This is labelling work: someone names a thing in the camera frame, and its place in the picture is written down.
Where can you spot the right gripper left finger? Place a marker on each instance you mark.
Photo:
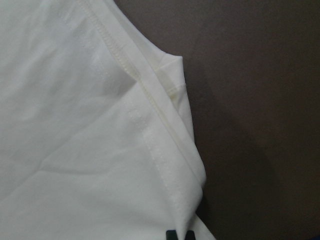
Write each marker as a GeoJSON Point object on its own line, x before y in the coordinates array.
{"type": "Point", "coordinates": [171, 235]}

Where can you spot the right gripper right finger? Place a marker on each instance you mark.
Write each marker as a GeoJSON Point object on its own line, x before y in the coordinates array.
{"type": "Point", "coordinates": [190, 235]}

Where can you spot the cream long-sleeve cat shirt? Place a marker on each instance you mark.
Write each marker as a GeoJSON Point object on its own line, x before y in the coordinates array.
{"type": "Point", "coordinates": [96, 131]}

